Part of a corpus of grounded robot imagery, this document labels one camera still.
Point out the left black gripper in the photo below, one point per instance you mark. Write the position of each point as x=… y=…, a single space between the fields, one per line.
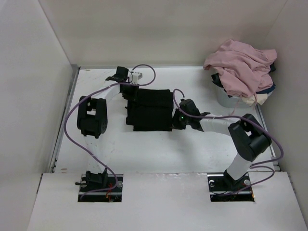
x=134 y=95

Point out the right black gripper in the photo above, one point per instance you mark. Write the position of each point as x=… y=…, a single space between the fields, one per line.
x=175 y=124

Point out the black trousers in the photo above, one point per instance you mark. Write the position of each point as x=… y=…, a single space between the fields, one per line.
x=150 y=110

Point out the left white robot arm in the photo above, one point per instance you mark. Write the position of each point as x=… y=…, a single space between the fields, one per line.
x=92 y=119

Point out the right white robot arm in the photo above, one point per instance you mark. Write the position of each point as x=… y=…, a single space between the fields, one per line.
x=249 y=138

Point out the white laundry basket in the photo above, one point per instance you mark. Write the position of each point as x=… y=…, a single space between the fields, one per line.
x=229 y=102

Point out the pink garment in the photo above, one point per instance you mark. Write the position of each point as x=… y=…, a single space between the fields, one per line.
x=242 y=69

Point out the beige garment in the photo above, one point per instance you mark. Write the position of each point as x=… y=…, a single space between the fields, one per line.
x=255 y=99

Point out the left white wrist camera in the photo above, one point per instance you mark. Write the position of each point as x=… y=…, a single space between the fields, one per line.
x=135 y=77

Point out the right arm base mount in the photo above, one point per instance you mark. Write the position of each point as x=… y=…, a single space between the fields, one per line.
x=223 y=190

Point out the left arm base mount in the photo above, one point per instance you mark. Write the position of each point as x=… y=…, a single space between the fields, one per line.
x=113 y=186

